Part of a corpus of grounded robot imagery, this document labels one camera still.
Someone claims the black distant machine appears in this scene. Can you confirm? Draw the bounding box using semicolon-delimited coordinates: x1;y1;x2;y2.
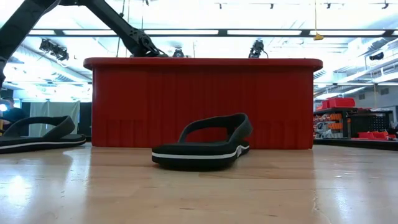
248;39;269;59

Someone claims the thin dark hanging cable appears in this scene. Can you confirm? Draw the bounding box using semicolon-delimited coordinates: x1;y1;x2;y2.
116;0;126;58

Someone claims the black flip-flop white stripe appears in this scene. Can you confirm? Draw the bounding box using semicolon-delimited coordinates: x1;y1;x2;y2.
0;115;87;155
151;113;254;171

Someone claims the black overhead frame beam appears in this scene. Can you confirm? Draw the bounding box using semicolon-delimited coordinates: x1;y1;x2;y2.
27;28;398;38

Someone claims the person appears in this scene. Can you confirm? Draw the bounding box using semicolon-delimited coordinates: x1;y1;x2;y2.
0;96;29;135

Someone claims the black ceiling light cluster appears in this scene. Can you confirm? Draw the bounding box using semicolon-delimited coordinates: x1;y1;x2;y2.
39;39;70;62

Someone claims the large red plastic bin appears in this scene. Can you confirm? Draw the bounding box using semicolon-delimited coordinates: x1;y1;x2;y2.
83;57;323;150

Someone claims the black partition panel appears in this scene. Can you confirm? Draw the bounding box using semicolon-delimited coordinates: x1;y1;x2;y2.
79;101;93;138

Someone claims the red storage bin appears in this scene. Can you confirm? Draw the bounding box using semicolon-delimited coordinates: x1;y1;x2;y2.
328;97;356;109

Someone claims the pale grey curtain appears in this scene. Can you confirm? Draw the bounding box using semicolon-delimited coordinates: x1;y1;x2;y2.
29;100;81;138

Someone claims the black workbench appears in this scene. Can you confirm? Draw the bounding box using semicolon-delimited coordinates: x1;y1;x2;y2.
313;138;398;152

